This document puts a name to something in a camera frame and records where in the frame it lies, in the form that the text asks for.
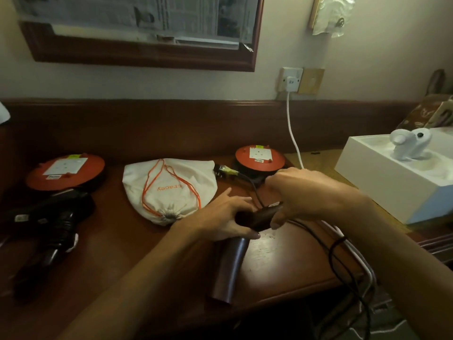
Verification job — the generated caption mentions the white power cable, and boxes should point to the white power cable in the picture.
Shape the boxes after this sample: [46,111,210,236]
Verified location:
[285,91,378,315]

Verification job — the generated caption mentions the black plug with yellow label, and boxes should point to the black plug with yellow label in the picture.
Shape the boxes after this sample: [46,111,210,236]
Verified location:
[213,164,240,178]

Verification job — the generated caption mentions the wooden mirror frame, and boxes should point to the wooden mirror frame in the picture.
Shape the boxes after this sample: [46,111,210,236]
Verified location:
[19,0,265,72]

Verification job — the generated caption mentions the clear plastic wrapped item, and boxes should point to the clear plastic wrapped item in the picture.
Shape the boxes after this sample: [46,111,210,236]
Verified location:
[309,0,358,38]

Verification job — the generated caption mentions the large orange cable reel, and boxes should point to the large orange cable reel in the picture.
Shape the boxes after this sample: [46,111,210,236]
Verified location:
[25,153,106,192]

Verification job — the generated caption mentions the thin black tool cable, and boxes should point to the thin black tool cable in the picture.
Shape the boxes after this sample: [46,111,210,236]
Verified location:
[238,172,265,208]

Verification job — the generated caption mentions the dark brown hair styling tool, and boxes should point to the dark brown hair styling tool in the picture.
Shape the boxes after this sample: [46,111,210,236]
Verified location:
[210,203,284,305]

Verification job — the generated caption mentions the black hair dryer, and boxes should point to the black hair dryer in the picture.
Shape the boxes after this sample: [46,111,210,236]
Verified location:
[0,188,96,302]

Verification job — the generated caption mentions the brass wall plate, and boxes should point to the brass wall plate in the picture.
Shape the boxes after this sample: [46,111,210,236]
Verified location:
[298,68,325,95]

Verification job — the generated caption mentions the person's left forearm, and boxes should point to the person's left forearm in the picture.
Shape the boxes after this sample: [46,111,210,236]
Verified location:
[56,223,213,340]

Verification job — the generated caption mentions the black looped cable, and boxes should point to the black looped cable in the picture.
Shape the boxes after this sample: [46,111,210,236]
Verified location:
[286,219,373,340]

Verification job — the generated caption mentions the white cardboard box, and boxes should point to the white cardboard box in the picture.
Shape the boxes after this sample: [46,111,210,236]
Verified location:
[334,127,453,225]

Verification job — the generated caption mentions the person's right hand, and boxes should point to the person's right hand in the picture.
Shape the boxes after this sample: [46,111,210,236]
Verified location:
[265,167,359,230]

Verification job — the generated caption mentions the person's right forearm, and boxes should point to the person's right forearm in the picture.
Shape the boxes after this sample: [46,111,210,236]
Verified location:
[329,193,453,340]

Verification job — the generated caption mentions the white plastic device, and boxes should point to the white plastic device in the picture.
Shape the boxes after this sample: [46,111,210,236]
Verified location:
[390,127,432,162]

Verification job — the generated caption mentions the white drawstring bag orange cord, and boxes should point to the white drawstring bag orange cord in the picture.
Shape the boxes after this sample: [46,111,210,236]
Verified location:
[122,158,218,226]

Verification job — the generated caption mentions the person's left hand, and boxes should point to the person's left hand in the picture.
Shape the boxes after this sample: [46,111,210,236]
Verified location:
[176,187,261,242]

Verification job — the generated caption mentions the small orange cable reel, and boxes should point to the small orange cable reel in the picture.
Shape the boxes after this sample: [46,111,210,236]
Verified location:
[235,144,286,175]

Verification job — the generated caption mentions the newspaper sheet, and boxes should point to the newspaper sheet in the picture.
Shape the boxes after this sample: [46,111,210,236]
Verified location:
[12,0,260,51]

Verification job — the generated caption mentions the white wall socket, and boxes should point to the white wall socket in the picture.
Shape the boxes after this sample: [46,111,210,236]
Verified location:
[277,67,304,93]

